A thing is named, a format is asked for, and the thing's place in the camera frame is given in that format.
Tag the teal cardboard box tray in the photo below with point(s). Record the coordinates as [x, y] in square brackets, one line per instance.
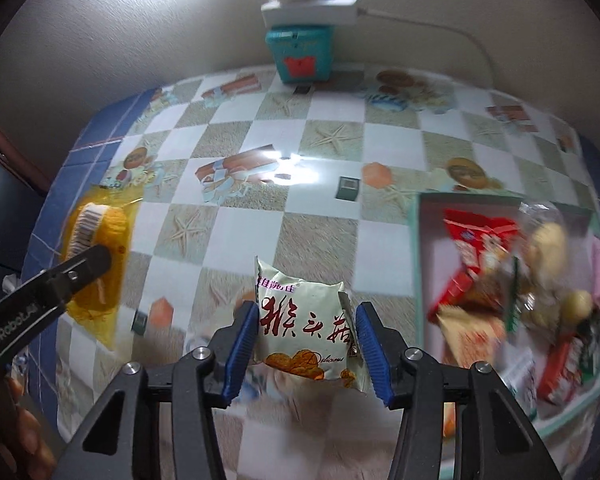
[431, 270]

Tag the dark cabinet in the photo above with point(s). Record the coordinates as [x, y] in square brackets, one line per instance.
[5, 200]

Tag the green-edged clear cracker packet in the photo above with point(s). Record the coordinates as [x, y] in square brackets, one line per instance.
[514, 305]

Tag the orange yellow snack packet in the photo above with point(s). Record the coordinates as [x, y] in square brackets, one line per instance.
[472, 335]

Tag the yellow cake packet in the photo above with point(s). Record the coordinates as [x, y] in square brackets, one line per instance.
[112, 282]

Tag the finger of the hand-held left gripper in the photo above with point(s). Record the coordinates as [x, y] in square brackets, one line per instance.
[80, 270]

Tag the person's left hand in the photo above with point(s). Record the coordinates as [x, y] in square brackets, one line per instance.
[27, 425]

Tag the red orange snack packet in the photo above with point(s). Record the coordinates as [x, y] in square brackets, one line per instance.
[480, 240]

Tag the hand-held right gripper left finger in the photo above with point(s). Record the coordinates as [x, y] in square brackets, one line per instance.
[240, 355]

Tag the printed checkered tablecloth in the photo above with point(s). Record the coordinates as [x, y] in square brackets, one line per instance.
[300, 135]

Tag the small red snack packet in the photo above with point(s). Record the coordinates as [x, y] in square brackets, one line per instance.
[560, 365]

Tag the teal toy box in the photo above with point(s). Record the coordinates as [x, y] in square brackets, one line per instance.
[300, 50]

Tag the yellow jelly cup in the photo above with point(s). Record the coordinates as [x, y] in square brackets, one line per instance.
[577, 305]

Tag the white power strip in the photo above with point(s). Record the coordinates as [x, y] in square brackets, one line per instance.
[310, 10]

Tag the clear packet white round pastry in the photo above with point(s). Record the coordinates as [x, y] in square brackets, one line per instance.
[547, 245]

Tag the cream biscuit packet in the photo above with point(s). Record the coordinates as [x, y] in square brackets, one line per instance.
[300, 330]

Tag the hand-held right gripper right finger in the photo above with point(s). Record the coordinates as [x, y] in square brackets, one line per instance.
[375, 355]

